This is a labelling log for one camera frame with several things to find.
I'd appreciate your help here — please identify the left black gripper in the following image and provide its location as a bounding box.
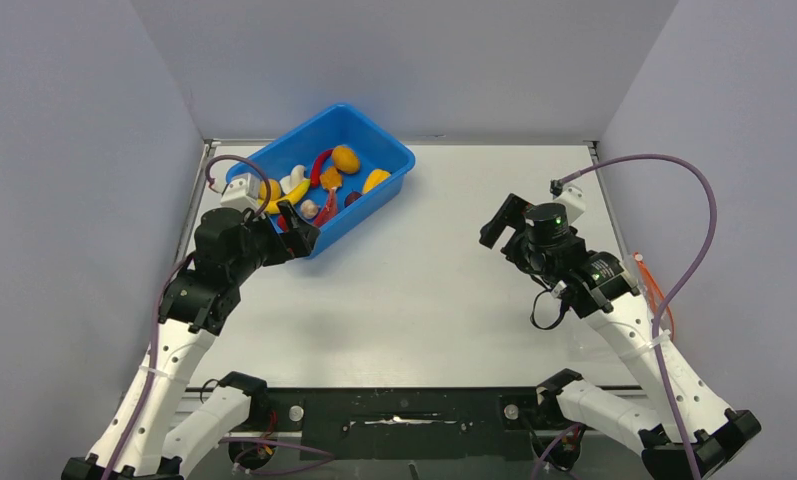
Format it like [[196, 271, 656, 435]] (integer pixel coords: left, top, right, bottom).
[[229, 200, 319, 283]]

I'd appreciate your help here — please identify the yellow toy banana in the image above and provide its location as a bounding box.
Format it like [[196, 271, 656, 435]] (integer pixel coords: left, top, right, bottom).
[[260, 179, 311, 215]]

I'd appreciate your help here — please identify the yellow-orange toy ball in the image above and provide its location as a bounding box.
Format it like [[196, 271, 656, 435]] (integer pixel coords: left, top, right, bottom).
[[258, 179, 283, 201]]

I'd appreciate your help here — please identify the red toy chili pepper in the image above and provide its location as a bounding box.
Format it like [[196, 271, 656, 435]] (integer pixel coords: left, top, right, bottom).
[[310, 149, 333, 188]]

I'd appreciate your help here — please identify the clear zip bag orange zipper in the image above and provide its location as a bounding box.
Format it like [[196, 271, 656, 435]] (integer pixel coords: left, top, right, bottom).
[[632, 252, 676, 340]]

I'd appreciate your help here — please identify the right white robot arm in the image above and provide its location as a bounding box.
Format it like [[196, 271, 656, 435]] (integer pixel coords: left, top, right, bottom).
[[479, 194, 761, 479]]

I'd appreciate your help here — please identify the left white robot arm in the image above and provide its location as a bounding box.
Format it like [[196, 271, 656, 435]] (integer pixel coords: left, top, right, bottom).
[[61, 201, 320, 479]]

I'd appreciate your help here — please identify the beige toy garlic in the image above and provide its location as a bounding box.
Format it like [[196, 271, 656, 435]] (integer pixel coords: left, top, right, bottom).
[[300, 199, 321, 220]]

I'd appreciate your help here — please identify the red toy watermelon slice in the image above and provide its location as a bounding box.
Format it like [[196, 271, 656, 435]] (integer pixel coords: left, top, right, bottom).
[[313, 188, 339, 228]]

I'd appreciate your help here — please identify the white toy mushroom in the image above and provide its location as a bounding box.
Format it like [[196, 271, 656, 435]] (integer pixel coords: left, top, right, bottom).
[[279, 164, 306, 195]]

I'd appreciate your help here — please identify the dark purple toy fruit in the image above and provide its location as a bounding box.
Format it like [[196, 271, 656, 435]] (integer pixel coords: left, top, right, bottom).
[[344, 191, 362, 207]]

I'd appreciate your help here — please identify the blue plastic bin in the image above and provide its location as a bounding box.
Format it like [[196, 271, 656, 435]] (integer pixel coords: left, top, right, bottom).
[[249, 103, 415, 256]]

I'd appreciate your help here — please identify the orange toy mango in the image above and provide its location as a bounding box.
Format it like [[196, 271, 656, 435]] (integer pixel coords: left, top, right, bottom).
[[331, 145, 361, 175]]

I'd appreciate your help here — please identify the yellow toy pepper slice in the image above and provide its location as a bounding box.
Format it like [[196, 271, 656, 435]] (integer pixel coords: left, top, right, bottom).
[[361, 169, 391, 194]]

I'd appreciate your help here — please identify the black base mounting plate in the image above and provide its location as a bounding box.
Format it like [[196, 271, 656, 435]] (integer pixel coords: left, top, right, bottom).
[[234, 387, 570, 462]]

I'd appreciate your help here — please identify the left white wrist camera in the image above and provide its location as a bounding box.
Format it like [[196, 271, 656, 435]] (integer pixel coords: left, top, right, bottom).
[[220, 173, 263, 212]]

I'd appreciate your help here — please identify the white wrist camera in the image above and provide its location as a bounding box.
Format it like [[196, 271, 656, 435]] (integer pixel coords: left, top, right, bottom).
[[550, 180, 587, 225], [220, 173, 263, 212]]

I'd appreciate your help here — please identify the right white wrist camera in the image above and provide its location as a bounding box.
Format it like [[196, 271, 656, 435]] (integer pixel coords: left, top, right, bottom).
[[550, 180, 587, 225]]

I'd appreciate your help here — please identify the aluminium table frame rail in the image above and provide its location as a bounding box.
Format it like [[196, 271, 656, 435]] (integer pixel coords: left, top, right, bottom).
[[174, 139, 215, 263]]

